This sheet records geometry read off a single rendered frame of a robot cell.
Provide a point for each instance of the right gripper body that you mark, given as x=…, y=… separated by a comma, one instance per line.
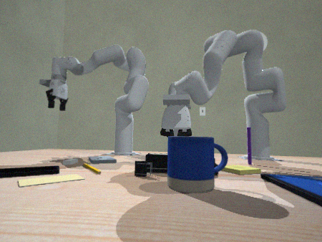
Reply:
x=59, y=88

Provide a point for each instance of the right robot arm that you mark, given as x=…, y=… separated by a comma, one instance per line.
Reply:
x=135, y=88

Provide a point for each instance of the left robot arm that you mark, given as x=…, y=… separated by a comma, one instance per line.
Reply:
x=217, y=48

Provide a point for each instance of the yellow sticky note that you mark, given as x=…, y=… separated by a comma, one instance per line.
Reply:
x=239, y=169

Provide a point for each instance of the black binder clip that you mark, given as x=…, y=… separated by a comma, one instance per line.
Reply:
x=141, y=168

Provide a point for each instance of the blue notebook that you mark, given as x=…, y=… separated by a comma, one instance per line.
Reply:
x=306, y=187

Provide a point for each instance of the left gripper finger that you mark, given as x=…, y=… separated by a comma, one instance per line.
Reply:
x=181, y=133
x=164, y=133

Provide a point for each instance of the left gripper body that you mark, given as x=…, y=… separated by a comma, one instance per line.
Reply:
x=176, y=118

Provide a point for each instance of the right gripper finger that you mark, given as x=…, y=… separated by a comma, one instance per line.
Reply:
x=50, y=98
x=63, y=104

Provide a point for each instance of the blue mug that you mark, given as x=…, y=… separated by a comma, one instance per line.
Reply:
x=190, y=163

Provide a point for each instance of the black rectangular slab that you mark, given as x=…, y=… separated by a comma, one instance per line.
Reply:
x=15, y=172

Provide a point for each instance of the yellow pencil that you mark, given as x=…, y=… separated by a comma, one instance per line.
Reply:
x=91, y=168

